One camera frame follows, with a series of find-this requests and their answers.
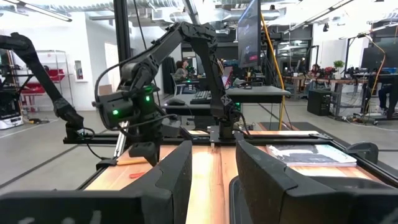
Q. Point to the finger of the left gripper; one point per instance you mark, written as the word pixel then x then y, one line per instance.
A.
pixel 138 150
pixel 153 155

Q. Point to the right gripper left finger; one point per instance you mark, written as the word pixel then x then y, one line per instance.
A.
pixel 140 205

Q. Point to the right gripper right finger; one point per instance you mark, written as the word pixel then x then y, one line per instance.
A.
pixel 295 205

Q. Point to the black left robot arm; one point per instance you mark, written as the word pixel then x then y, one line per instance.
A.
pixel 211 77

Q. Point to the black serving tray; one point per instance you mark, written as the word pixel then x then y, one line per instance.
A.
pixel 238 207

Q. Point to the orange stick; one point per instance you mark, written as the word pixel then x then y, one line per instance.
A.
pixel 132 162

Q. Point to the small red object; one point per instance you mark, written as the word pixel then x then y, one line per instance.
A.
pixel 136 175

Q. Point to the black computer mouse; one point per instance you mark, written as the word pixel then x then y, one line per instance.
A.
pixel 175 101

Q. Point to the grey office chair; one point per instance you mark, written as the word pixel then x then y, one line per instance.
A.
pixel 177 85

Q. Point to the black and white book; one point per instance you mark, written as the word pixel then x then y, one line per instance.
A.
pixel 311 154

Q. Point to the cardboard box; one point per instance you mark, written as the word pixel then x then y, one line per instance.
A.
pixel 105 89

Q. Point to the black keyboard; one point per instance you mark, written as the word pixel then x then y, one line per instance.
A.
pixel 201 97

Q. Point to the person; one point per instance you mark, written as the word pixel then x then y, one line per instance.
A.
pixel 314 71
pixel 181 70
pixel 385 95

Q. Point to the red plastic bin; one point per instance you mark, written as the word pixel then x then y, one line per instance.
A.
pixel 56 75
pixel 32 88

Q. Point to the black computer tower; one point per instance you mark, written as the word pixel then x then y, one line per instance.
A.
pixel 318 102

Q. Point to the grey desk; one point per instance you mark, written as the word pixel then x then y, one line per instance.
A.
pixel 261 91

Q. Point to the white machine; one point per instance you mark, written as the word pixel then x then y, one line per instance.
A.
pixel 9 118

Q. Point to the wooden desk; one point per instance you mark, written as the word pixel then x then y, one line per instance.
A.
pixel 342 81

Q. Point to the large flat monitor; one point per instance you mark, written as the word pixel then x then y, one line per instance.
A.
pixel 248 34

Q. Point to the small green potted plant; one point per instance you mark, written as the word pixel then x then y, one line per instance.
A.
pixel 338 64

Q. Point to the long ceiling light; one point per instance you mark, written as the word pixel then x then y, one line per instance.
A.
pixel 46 13

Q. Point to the dark computer monitor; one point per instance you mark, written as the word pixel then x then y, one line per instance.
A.
pixel 373 59

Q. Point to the silver aluminium rail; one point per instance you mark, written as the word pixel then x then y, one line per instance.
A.
pixel 119 146

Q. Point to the black frame corner bracket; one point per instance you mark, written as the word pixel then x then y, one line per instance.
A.
pixel 363 152
pixel 105 164

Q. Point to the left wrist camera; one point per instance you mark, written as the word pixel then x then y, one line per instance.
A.
pixel 115 105

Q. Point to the white wall cabinet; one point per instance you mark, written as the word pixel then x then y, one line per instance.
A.
pixel 79 70

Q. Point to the black vertical frame post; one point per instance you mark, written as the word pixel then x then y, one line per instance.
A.
pixel 122 28

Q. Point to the black diagonal frame brace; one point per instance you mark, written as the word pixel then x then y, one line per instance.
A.
pixel 191 11

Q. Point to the black metal stand frame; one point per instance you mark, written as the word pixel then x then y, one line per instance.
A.
pixel 346 56

